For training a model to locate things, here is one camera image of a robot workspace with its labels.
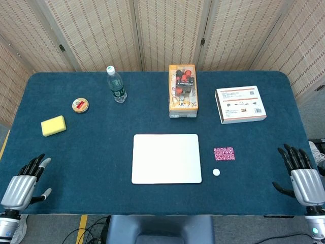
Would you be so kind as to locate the yellow sponge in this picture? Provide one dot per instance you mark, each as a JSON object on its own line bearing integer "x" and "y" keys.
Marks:
{"x": 53, "y": 125}

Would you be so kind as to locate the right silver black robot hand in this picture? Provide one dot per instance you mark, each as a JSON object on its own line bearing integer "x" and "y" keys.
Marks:
{"x": 306, "y": 186}

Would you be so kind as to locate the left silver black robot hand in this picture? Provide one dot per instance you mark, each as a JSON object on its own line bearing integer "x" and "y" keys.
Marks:
{"x": 17, "y": 189}

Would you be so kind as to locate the orange corgi tissue pack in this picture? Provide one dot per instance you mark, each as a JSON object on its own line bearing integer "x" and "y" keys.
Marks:
{"x": 182, "y": 105}

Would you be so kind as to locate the clear water bottle green label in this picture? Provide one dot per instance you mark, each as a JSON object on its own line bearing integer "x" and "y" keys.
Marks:
{"x": 116, "y": 86}

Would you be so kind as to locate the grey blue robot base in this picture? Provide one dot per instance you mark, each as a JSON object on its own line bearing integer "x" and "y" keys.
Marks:
{"x": 160, "y": 228}

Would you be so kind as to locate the woven bamboo folding screen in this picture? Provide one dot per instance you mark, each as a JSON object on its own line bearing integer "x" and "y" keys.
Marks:
{"x": 101, "y": 33}

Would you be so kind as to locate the blue felt table cloth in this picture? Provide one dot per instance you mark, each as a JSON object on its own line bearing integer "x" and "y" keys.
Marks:
{"x": 96, "y": 152}

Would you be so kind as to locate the white rectangular board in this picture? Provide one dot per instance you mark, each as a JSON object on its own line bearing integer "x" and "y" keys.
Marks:
{"x": 166, "y": 158}

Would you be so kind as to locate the round gold tin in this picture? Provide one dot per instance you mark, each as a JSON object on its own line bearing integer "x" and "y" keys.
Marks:
{"x": 80, "y": 105}

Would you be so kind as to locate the white cardboard product box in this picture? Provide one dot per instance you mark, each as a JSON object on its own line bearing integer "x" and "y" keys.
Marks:
{"x": 240, "y": 104}

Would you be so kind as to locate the white sneaker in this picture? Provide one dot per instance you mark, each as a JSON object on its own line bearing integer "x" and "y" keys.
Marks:
{"x": 316, "y": 153}

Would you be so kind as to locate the yellow floor tape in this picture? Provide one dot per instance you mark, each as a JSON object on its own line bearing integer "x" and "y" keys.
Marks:
{"x": 81, "y": 228}

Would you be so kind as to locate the black screen hinge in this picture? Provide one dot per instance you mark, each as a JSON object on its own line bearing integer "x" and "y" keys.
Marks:
{"x": 202, "y": 41}
{"x": 62, "y": 48}

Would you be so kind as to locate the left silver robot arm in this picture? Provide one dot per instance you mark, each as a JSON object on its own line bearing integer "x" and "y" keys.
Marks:
{"x": 8, "y": 225}

